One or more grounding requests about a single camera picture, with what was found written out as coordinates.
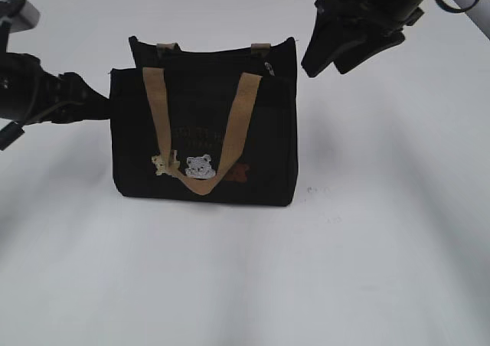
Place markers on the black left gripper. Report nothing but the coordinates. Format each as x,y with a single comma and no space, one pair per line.
31,95

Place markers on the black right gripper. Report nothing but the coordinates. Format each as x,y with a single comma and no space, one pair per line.
335,40

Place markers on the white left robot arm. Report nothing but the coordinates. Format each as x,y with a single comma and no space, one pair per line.
17,16

